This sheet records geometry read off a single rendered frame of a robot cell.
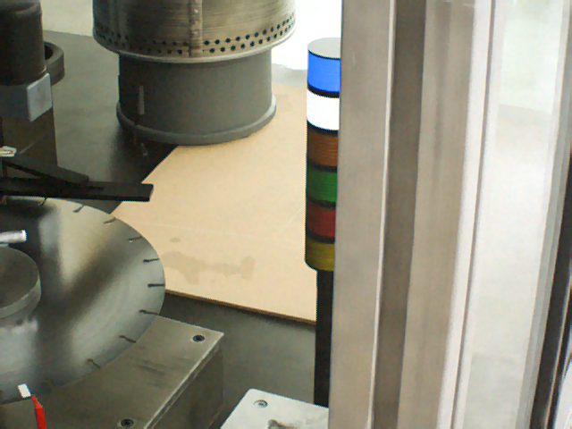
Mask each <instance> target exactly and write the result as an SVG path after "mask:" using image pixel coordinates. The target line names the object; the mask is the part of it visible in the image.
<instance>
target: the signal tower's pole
mask: <svg viewBox="0 0 572 429"><path fill-rule="evenodd" d="M332 302H333V273H319V272H316V325H315V363H314V403H313V405H315V406H318V407H321V408H329V390H330V360H331V339H332Z"/></svg>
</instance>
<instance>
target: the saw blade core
mask: <svg viewBox="0 0 572 429"><path fill-rule="evenodd" d="M44 200H45V198H40V197H27V196H7V197H6V200H5V203H4V204H2V203H3V201H4V196H0V233H2V232H9V231H21V230H24V231H25V235H26V240H25V241H22V242H15V243H9V244H3V245H0V246H1V247H8V248H14V249H17V250H19V251H20V252H21V253H23V254H25V255H27V256H28V257H30V258H31V259H32V260H33V261H34V262H35V263H36V265H37V266H38V272H39V280H40V285H39V289H38V293H37V295H36V297H35V298H34V299H33V300H32V301H31V302H30V303H29V304H28V305H27V306H26V307H25V308H23V309H22V310H18V311H17V312H16V313H13V314H11V315H9V316H6V317H3V318H1V319H0V397H1V402H2V405H4V404H8V403H12V402H16V401H20V400H29V399H31V397H30V396H28V397H25V398H23V397H22V394H21V391H20V389H19V386H21V385H23V384H25V385H26V387H27V389H28V391H29V395H33V394H34V395H35V397H37V396H40V395H43V394H46V393H49V392H52V389H51V388H50V387H49V385H48V383H47V382H44V381H45V380H48V381H49V382H50V383H51V385H52V386H53V388H54V389H55V390H56V391H58V390H60V389H62V388H64V387H66V386H69V385H71V384H73V383H76V382H80V381H82V380H84V379H86V378H88V377H90V376H91V375H93V374H95V373H96V372H98V368H100V369H103V368H105V367H106V366H108V365H111V364H112V363H113V362H115V361H116V360H118V359H119V358H121V357H122V356H123V355H125V354H126V353H127V352H128V351H129V350H131V349H132V348H133V347H134V346H135V343H138V342H139V341H140V340H141V339H142V338H143V337H144V336H145V335H146V333H147V332H148V331H149V329H150V328H151V327H152V325H153V324H154V322H155V321H156V319H157V316H158V315H159V313H160V311H161V309H162V305H163V304H162V303H163V300H164V291H165V278H164V268H163V265H162V261H161V259H160V257H159V255H158V254H157V252H156V250H155V249H154V247H152V246H151V245H150V243H149V242H148V240H147V239H146V238H145V237H142V235H141V234H140V233H139V232H138V231H136V230H135V229H133V228H132V226H131V225H129V224H127V223H126V222H124V221H123V220H121V219H117V218H116V217H115V216H113V215H110V214H108V213H104V212H102V211H99V210H96V209H94V207H91V206H83V205H82V204H79V203H75V202H71V201H66V200H61V199H55V198H47V199H46V200H45V202H44V205H42V206H40V205H41V204H42V203H43V201H44ZM76 212H78V213H76ZM106 223H110V224H106ZM130 240H133V241H130ZM143 262H146V263H143ZM147 286H150V287H153V288H148V287H147ZM140 312H145V313H143V314H141V313H140ZM119 338H122V339H124V340H123V341H121V340H120V339H119ZM125 340H126V341H125ZM89 361H90V362H93V365H95V366H92V365H91V364H88V363H87V362H89ZM96 366H97V367H98V368H96Z"/></svg>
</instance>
